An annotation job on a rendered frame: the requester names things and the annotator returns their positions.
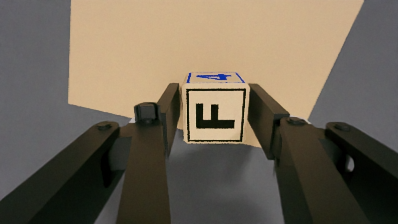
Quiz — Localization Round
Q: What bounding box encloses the beige mat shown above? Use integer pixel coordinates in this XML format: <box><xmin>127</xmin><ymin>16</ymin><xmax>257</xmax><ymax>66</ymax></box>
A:
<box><xmin>69</xmin><ymin>0</ymin><xmax>364</xmax><ymax>130</ymax></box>

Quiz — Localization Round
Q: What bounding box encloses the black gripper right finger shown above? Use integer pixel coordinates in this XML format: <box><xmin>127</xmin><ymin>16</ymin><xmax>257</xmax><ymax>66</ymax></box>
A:
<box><xmin>247</xmin><ymin>83</ymin><xmax>398</xmax><ymax>224</ymax></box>

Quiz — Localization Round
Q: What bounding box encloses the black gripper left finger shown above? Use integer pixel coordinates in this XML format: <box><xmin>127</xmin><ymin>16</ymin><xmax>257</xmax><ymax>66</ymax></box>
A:
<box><xmin>0</xmin><ymin>83</ymin><xmax>180</xmax><ymax>224</ymax></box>

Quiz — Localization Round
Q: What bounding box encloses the cream letter block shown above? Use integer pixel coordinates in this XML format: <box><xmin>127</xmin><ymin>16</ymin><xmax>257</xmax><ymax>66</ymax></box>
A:
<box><xmin>182</xmin><ymin>72</ymin><xmax>250</xmax><ymax>143</ymax></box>

